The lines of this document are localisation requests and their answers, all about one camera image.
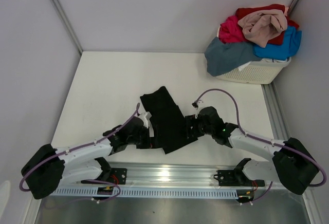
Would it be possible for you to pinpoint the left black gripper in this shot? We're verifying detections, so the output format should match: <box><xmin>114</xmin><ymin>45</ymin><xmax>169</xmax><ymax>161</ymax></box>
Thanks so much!
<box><xmin>127</xmin><ymin>124</ymin><xmax>166</xmax><ymax>149</ymax></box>

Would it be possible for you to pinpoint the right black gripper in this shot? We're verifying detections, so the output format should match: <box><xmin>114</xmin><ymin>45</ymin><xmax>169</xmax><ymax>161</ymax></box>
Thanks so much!
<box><xmin>180</xmin><ymin>114</ymin><xmax>214</xmax><ymax>139</ymax></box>

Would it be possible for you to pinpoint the black t shirt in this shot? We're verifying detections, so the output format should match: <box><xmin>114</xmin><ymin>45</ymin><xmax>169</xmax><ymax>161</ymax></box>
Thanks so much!
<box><xmin>140</xmin><ymin>86</ymin><xmax>197</xmax><ymax>154</ymax></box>

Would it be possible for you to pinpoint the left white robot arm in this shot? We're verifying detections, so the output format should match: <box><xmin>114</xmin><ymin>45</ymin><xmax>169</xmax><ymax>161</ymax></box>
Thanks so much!
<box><xmin>20</xmin><ymin>112</ymin><xmax>153</xmax><ymax>199</ymax></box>

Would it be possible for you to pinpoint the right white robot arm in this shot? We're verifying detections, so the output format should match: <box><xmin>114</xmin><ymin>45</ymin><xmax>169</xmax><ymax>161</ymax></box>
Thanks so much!
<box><xmin>185</xmin><ymin>106</ymin><xmax>319</xmax><ymax>195</ymax></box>

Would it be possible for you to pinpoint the grey blue t shirt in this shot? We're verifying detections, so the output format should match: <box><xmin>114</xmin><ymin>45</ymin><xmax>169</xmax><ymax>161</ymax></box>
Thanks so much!
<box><xmin>204</xmin><ymin>37</ymin><xmax>262</xmax><ymax>77</ymax></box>

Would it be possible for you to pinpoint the white laundry basket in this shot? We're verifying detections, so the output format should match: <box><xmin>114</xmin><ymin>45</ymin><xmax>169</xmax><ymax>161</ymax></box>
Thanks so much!
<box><xmin>217</xmin><ymin>66</ymin><xmax>284</xmax><ymax>84</ymax></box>

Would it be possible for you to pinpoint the magenta t shirt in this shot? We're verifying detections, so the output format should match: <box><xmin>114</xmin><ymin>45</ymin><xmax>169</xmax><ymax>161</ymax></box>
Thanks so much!
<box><xmin>218</xmin><ymin>15</ymin><xmax>246</xmax><ymax>44</ymax></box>

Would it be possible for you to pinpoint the dark red t shirt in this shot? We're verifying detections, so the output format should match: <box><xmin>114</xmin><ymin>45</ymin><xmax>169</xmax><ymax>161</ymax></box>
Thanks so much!
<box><xmin>235</xmin><ymin>4</ymin><xmax>299</xmax><ymax>45</ymax></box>

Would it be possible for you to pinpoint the beige pink t shirt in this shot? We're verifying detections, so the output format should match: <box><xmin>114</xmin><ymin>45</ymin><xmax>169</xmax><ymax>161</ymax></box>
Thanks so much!
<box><xmin>237</xmin><ymin>9</ymin><xmax>288</xmax><ymax>48</ymax></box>

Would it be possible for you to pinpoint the bright blue t shirt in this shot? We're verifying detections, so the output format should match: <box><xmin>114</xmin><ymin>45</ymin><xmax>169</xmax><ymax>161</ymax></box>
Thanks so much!
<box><xmin>253</xmin><ymin>26</ymin><xmax>302</xmax><ymax>61</ymax></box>

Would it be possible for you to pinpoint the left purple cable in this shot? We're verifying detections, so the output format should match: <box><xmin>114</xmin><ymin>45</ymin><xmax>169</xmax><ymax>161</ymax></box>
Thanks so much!
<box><xmin>19</xmin><ymin>102</ymin><xmax>121</xmax><ymax>209</ymax></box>

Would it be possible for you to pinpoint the purple cable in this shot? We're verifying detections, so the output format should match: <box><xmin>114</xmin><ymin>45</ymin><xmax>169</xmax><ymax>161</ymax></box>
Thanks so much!
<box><xmin>192</xmin><ymin>88</ymin><xmax>327</xmax><ymax>205</ymax></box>
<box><xmin>19</xmin><ymin>102</ymin><xmax>121</xmax><ymax>209</ymax></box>

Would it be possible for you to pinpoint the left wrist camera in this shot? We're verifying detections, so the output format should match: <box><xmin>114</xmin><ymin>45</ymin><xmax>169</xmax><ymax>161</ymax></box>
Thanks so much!
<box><xmin>138</xmin><ymin>111</ymin><xmax>154</xmax><ymax>137</ymax></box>

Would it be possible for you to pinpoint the aluminium mounting rail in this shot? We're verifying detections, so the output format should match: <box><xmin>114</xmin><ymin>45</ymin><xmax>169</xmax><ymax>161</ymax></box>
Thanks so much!
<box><xmin>61</xmin><ymin>160</ymin><xmax>314</xmax><ymax>190</ymax></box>

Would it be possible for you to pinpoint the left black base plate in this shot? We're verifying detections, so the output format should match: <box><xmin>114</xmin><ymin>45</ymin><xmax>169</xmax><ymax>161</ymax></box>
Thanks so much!
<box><xmin>95</xmin><ymin>168</ymin><xmax>127</xmax><ymax>185</ymax></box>

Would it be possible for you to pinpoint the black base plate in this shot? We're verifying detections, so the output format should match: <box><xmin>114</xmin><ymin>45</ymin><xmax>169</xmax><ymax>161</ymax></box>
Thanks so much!
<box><xmin>95</xmin><ymin>168</ymin><xmax>127</xmax><ymax>185</ymax></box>
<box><xmin>213</xmin><ymin>170</ymin><xmax>265</xmax><ymax>187</ymax></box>

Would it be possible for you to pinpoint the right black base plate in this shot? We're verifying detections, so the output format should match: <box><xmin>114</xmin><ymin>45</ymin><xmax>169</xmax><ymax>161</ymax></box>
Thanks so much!
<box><xmin>213</xmin><ymin>170</ymin><xmax>265</xmax><ymax>187</ymax></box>

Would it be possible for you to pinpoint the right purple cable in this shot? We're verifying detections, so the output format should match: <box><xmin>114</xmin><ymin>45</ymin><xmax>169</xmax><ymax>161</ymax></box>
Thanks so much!
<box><xmin>192</xmin><ymin>88</ymin><xmax>327</xmax><ymax>205</ymax></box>

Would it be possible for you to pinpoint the white slotted cable duct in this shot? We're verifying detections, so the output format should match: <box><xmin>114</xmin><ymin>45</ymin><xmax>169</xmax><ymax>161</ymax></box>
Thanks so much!
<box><xmin>52</xmin><ymin>186</ymin><xmax>238</xmax><ymax>199</ymax></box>

